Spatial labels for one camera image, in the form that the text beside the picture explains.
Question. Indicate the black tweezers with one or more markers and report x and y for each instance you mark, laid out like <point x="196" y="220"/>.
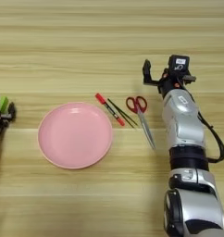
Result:
<point x="123" y="112"/>

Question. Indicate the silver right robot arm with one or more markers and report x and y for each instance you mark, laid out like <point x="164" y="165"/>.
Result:
<point x="184" y="129"/>

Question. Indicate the pink round plate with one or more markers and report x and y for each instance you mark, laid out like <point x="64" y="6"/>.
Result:
<point x="75" y="135"/>

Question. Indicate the red marker pen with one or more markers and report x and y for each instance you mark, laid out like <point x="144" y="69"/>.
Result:
<point x="110" y="109"/>

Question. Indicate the green eraser block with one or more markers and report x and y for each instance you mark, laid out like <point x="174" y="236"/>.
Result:
<point x="3" y="104"/>

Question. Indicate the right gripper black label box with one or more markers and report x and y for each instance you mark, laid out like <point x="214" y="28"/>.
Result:
<point x="178" y="63"/>

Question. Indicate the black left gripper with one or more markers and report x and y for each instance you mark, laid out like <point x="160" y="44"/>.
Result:
<point x="1" y="122"/>

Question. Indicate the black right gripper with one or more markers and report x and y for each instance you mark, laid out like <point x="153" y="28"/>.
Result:
<point x="171" y="81"/>

